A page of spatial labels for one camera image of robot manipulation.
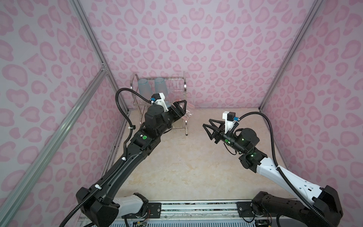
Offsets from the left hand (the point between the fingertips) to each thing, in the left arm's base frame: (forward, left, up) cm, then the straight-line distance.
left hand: (184, 101), depth 64 cm
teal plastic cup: (+22, +24, -10) cm, 34 cm away
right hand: (-7, -10, -7) cm, 15 cm away
